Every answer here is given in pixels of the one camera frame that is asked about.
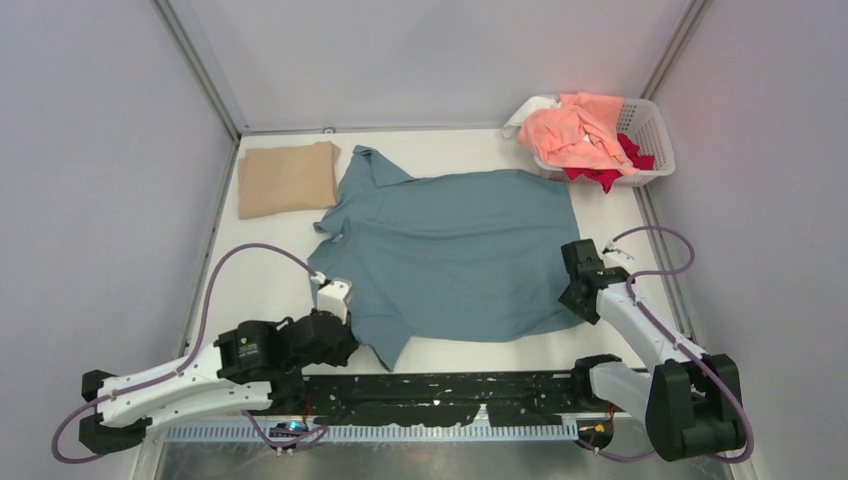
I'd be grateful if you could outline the blue-grey polo t-shirt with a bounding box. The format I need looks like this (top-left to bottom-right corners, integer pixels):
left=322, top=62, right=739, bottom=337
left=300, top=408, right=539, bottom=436
left=309, top=146, right=580, bottom=370

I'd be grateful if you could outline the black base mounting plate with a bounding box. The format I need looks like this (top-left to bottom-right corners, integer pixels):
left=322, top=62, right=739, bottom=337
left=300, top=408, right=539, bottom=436
left=289, top=370, right=610, bottom=427

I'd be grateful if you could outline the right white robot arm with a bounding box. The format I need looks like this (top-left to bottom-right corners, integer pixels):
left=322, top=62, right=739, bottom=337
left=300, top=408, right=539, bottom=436
left=560, top=239, right=751, bottom=462

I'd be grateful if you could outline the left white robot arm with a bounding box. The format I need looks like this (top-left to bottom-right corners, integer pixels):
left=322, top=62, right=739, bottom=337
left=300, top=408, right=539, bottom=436
left=78, top=310, right=359, bottom=455

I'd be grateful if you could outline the folded tan t-shirt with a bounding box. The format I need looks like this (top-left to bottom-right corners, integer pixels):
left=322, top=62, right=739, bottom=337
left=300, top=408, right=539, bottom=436
left=237, top=141, right=340, bottom=220

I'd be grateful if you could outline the white plastic laundry basket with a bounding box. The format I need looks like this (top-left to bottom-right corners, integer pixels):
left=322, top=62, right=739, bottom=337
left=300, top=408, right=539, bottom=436
left=533, top=97, right=675, bottom=188

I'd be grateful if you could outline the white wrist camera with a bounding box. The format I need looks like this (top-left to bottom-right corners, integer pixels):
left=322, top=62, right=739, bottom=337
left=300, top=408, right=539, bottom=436
left=310, top=272, right=353, bottom=324
left=602, top=240, right=635, bottom=265

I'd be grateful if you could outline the aluminium front rail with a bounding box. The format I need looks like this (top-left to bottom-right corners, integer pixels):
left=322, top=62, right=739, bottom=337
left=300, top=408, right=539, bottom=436
left=140, top=372, right=745, bottom=444

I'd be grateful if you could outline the white t-shirt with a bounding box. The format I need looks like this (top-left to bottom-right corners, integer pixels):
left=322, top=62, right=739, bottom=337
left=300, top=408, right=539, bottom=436
left=501, top=94, right=561, bottom=139

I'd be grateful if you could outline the salmon pink t-shirt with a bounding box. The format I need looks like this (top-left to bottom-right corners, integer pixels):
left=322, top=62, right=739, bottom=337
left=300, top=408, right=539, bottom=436
left=517, top=92, right=639, bottom=176

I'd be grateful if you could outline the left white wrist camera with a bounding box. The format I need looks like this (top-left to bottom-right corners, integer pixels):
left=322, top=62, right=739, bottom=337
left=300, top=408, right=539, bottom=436
left=310, top=272, right=353, bottom=324

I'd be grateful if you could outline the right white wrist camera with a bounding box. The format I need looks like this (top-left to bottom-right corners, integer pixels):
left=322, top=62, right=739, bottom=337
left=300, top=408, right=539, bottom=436
left=602, top=240, right=635, bottom=265

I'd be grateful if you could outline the red t-shirt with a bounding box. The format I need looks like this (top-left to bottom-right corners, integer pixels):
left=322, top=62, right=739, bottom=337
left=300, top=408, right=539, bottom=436
left=564, top=133, right=655, bottom=194

